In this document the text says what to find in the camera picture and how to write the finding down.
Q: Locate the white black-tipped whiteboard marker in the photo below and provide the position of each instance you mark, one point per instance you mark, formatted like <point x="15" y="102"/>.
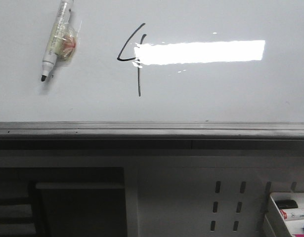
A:
<point x="62" y="40"/>

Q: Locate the white whiteboard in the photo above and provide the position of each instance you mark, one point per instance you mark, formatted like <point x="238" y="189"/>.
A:
<point x="156" y="60"/>

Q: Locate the white perforated stand panel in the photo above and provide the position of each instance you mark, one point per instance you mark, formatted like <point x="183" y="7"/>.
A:
<point x="206" y="196"/>

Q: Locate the dark shelf unit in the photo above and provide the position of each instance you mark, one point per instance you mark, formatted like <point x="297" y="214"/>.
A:
<point x="62" y="202"/>

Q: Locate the black marker cap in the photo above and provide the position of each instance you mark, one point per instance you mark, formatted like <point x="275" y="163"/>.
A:
<point x="286" y="204"/>

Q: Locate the red-capped white marker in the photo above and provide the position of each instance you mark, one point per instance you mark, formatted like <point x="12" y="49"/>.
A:
<point x="292" y="214"/>

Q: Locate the grey whiteboard ledge rail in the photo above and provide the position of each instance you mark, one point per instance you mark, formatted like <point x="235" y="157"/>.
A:
<point x="141" y="131"/>

